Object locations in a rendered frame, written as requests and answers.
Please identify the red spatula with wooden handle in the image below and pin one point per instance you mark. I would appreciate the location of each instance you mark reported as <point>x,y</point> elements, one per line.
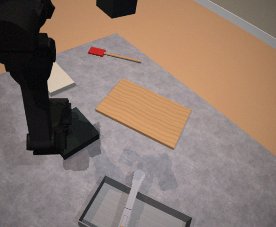
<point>102,52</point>

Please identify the beige flat rectangular slab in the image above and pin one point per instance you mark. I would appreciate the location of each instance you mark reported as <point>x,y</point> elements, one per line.
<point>58,81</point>

